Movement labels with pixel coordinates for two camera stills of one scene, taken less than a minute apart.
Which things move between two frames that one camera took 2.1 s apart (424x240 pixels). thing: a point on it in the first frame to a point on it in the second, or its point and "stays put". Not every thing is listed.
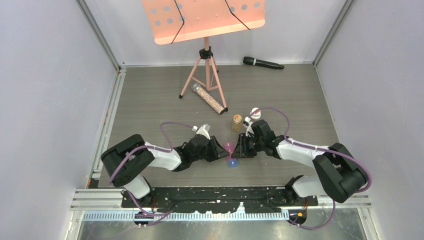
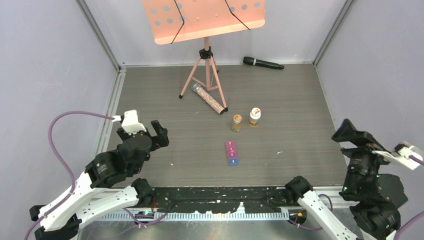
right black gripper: x=240 y=151 to x=369 y=143
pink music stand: x=172 y=21 stays put
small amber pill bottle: x=237 y=123 stays put
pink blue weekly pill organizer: x=233 y=163 stays put
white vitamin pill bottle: x=256 y=116 stays put
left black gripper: x=217 y=151 to x=161 y=139
